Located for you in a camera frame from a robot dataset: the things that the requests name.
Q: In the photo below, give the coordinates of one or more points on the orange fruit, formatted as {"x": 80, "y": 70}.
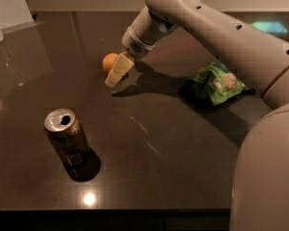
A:
{"x": 108, "y": 62}

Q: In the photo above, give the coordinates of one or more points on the brown soda can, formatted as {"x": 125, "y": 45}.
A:
{"x": 65, "y": 132}

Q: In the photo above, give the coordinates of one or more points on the green snack bag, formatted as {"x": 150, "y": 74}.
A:
{"x": 214, "y": 84}

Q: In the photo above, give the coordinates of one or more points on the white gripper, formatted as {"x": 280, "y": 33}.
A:
{"x": 134, "y": 46}

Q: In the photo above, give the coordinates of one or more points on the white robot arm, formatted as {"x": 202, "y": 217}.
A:
{"x": 260, "y": 192}

